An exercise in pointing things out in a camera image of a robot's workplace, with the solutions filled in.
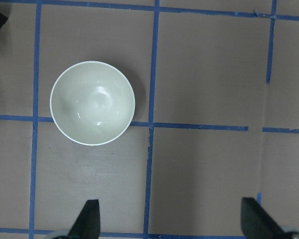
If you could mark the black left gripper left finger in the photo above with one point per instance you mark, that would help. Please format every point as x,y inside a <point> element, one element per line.
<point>87,223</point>

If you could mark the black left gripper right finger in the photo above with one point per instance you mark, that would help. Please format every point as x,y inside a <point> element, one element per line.
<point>255,221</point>

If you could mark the white ceramic bowl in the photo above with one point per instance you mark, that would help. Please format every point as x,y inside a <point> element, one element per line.
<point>92,103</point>

